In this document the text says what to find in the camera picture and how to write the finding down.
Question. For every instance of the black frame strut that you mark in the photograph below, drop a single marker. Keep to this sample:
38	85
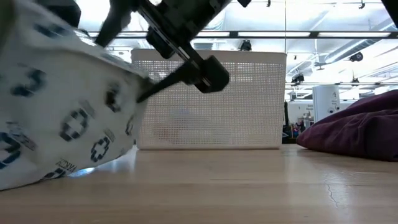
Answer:
391	9

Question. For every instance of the black overhead camera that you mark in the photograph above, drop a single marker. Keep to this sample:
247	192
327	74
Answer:
245	45

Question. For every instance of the black ceiling fixture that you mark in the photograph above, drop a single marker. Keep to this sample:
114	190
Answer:
298	78

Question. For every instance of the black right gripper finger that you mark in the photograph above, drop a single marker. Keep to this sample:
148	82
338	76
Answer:
168	79
116	18

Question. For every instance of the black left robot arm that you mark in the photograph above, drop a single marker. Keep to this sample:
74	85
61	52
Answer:
62	11

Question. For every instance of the white cylindrical device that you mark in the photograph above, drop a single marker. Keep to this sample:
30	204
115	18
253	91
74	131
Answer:
326	102

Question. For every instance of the white perforated plastic basket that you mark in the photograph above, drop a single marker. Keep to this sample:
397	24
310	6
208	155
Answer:
233	118

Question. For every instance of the black ceiling camera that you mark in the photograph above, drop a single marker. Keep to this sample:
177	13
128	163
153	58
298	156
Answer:
356	57

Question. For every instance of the maroon cloth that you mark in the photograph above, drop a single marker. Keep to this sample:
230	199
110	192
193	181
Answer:
357	130

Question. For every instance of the white bag blue print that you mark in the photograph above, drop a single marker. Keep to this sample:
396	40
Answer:
62	118

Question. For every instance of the black frame crossbar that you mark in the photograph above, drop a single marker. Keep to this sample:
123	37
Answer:
311	34

